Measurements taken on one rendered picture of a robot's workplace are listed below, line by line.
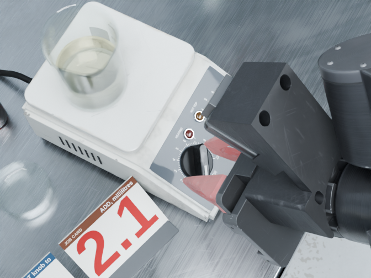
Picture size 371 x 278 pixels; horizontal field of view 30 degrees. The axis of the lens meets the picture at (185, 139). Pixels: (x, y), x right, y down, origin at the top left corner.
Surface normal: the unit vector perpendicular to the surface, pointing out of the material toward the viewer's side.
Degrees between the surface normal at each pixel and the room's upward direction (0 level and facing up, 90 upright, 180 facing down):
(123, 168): 90
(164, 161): 30
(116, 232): 40
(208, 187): 61
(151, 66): 0
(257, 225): 50
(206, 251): 0
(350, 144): 77
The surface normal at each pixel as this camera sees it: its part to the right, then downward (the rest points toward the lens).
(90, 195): -0.04, -0.37
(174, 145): 0.41, -0.11
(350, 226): -0.68, 0.52
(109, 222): 0.43, 0.13
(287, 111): 0.65, 0.10
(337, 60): -0.31, -0.87
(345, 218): -0.74, 0.32
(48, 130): -0.48, 0.82
